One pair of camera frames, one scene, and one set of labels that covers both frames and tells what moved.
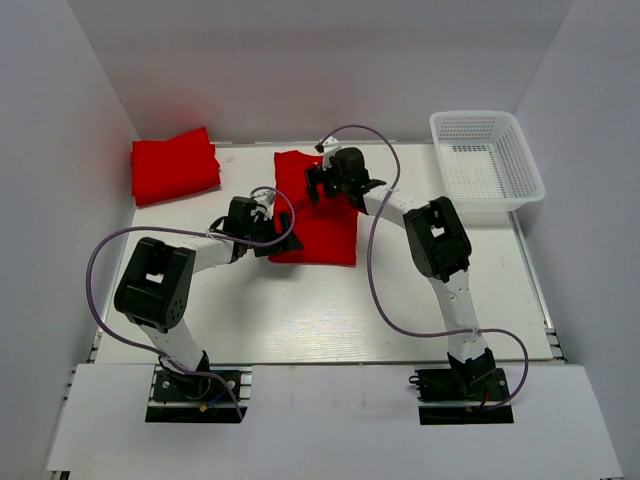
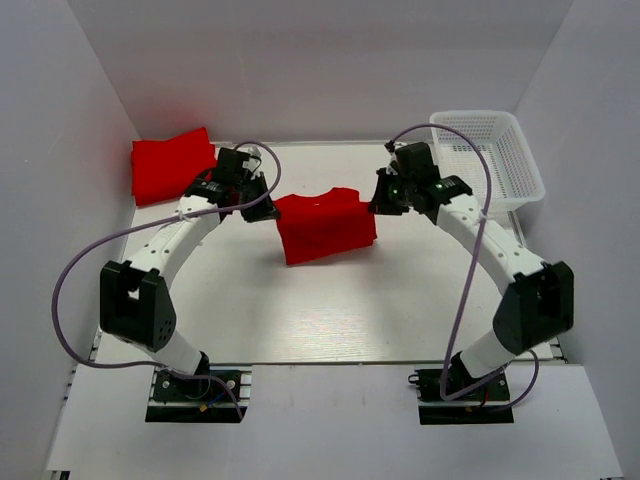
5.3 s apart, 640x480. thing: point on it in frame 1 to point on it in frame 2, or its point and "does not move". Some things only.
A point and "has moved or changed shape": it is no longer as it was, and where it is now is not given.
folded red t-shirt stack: (165, 169) does not move
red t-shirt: (326, 231) has moved or changed shape
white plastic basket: (485, 161) does not move
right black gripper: (317, 176) to (381, 204)
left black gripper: (289, 243) to (265, 210)
